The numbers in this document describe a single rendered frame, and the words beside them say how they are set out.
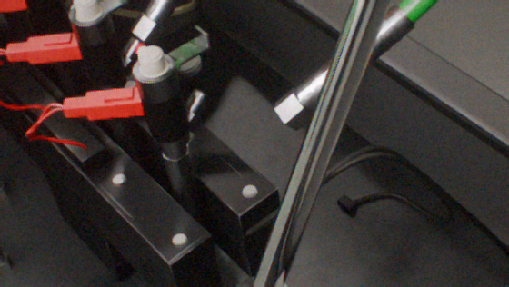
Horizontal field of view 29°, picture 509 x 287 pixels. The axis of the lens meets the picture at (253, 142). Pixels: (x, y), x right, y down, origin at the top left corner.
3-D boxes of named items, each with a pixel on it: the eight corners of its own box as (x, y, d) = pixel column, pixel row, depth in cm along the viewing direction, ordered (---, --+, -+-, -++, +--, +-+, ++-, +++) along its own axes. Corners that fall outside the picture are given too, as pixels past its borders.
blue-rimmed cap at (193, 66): (210, 69, 104) (208, 59, 103) (180, 88, 102) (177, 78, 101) (187, 52, 106) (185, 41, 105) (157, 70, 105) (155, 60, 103)
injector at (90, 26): (189, 187, 85) (141, -4, 69) (142, 219, 83) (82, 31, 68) (170, 170, 86) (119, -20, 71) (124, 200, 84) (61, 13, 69)
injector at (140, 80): (247, 241, 80) (209, 50, 65) (198, 276, 78) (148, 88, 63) (225, 222, 82) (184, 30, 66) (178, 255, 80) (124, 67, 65)
